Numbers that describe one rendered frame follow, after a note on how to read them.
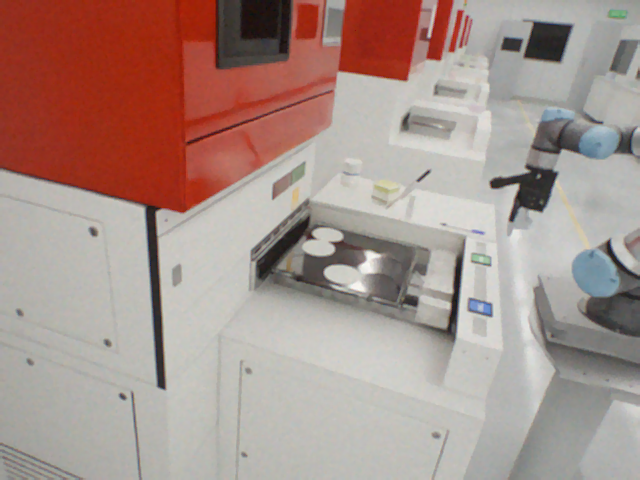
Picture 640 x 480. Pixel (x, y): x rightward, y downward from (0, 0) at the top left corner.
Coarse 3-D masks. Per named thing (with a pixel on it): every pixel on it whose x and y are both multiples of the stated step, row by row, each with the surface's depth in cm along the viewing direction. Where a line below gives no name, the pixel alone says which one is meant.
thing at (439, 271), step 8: (432, 264) 140; (440, 264) 140; (448, 264) 141; (432, 272) 135; (440, 272) 136; (448, 272) 136; (424, 280) 131; (432, 280) 131; (440, 280) 131; (448, 280) 132; (424, 296) 123; (416, 312) 116; (424, 312) 116; (416, 320) 117; (424, 320) 116; (432, 320) 115; (440, 320) 114; (448, 320) 114
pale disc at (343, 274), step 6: (324, 270) 125; (330, 270) 126; (336, 270) 126; (342, 270) 127; (348, 270) 127; (354, 270) 127; (330, 276) 123; (336, 276) 123; (342, 276) 123; (348, 276) 124; (354, 276) 124; (360, 276) 125; (336, 282) 120; (342, 282) 121; (348, 282) 121
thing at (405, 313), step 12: (276, 276) 130; (300, 288) 129; (312, 288) 128; (324, 288) 126; (336, 300) 127; (348, 300) 125; (360, 300) 124; (384, 312) 123; (396, 312) 122; (408, 312) 121; (420, 324) 121
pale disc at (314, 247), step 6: (312, 240) 141; (318, 240) 141; (306, 246) 137; (312, 246) 138; (318, 246) 138; (324, 246) 138; (330, 246) 139; (312, 252) 134; (318, 252) 135; (324, 252) 135; (330, 252) 135
